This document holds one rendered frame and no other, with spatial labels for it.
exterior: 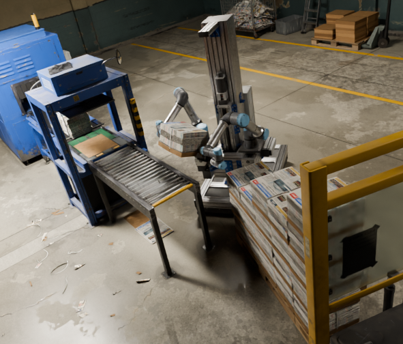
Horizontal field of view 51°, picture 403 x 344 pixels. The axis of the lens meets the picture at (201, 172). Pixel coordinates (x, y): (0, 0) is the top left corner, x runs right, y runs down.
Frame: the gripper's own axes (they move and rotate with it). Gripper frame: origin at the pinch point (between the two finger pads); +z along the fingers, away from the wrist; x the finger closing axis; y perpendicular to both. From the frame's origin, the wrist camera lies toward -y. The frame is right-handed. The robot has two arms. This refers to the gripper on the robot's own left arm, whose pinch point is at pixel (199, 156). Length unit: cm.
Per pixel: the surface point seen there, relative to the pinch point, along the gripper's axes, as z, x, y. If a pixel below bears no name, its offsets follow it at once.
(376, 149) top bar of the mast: -194, 57, 70
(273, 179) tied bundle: -89, -3, 9
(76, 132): 198, 37, -27
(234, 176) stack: -33.3, -17.0, -10.1
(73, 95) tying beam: 126, 70, 32
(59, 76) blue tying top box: 137, 81, 49
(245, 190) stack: -57, -9, -13
